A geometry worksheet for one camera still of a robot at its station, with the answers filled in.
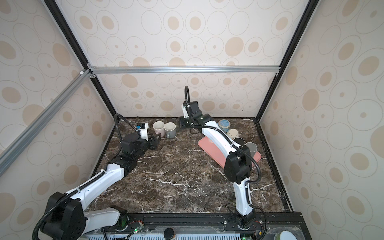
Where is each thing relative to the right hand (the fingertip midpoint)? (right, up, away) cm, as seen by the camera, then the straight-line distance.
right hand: (180, 121), depth 88 cm
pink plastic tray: (+22, -20, +12) cm, 32 cm away
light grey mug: (-8, -5, +14) cm, 17 cm away
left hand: (-9, -6, -9) cm, 14 cm away
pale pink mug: (-16, -3, +14) cm, 21 cm away
